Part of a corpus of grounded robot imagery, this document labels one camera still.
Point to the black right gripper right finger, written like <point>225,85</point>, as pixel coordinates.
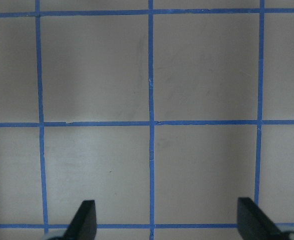
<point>254,224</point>

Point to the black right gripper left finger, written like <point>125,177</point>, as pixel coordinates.
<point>84,223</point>

